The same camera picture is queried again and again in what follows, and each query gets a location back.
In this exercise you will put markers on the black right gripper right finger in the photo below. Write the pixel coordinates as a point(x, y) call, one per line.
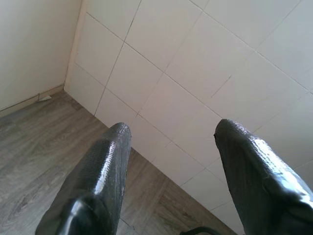
point(256, 176)

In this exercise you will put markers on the white paper scrap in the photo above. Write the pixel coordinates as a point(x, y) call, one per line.
point(45, 98)

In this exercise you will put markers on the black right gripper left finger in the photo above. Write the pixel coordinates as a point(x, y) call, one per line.
point(105, 171)

